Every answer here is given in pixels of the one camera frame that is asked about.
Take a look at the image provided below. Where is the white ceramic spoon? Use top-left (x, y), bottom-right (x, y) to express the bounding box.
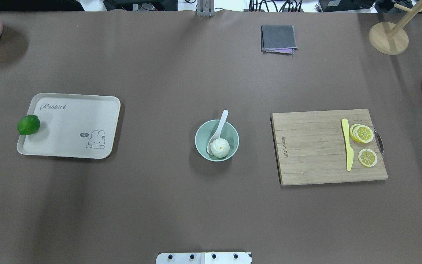
top-left (207, 110), bottom-right (229, 155)

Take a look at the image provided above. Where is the white steamed bun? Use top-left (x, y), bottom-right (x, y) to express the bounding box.
top-left (211, 137), bottom-right (230, 158)

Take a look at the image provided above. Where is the mint green bowl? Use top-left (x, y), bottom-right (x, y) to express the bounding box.
top-left (195, 119), bottom-right (240, 162)

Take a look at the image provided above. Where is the bamboo cutting board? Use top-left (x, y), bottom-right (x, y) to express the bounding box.
top-left (271, 109), bottom-right (388, 186)

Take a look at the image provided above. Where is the grey folded cloth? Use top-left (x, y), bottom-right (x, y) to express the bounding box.
top-left (260, 25), bottom-right (299, 55)

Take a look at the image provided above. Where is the cream rabbit tray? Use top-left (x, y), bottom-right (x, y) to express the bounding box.
top-left (17, 92), bottom-right (121, 159)

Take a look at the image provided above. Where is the yellow plastic knife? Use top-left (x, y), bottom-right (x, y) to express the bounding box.
top-left (341, 118), bottom-right (354, 172)

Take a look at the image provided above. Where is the lemon slice stack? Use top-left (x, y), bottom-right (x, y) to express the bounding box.
top-left (349, 124), bottom-right (374, 143)

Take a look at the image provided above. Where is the green lime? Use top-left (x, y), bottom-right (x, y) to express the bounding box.
top-left (17, 115), bottom-right (41, 135)

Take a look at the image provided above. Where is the wooden cup tree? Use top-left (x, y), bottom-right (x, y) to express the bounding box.
top-left (368, 0), bottom-right (422, 55)

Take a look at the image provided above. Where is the aluminium frame post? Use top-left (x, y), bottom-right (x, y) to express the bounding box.
top-left (196, 0), bottom-right (215, 17)

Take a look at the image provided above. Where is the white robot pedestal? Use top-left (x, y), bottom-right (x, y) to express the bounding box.
top-left (155, 251), bottom-right (252, 264)

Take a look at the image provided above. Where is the metal cutting board handle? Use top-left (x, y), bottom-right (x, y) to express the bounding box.
top-left (373, 127), bottom-right (384, 158)

